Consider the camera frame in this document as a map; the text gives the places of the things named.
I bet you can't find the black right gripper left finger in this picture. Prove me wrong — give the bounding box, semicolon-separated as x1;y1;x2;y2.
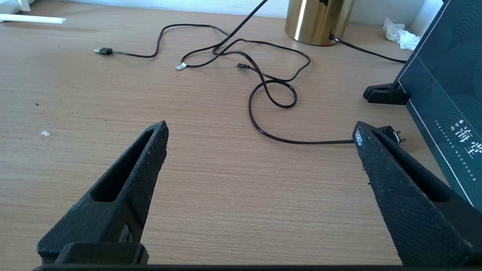
37;120;169;265

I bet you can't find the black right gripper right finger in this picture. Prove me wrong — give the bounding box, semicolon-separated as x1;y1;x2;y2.
353;121;482;267

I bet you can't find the white router with antennas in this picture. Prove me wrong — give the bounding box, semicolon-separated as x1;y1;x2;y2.
0;0;67;24

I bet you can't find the black clip stand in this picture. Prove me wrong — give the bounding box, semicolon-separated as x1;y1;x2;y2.
363;84;412;105

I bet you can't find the crumpled white tissue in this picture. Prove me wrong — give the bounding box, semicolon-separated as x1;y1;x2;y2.
383;18;421;50

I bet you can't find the brass desk lamp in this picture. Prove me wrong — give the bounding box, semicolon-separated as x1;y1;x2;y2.
285;0;355;46

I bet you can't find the black lamp power cable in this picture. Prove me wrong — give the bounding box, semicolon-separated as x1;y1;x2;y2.
213;0;408;146

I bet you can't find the black USB cable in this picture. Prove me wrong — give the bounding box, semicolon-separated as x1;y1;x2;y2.
93;24;311;82

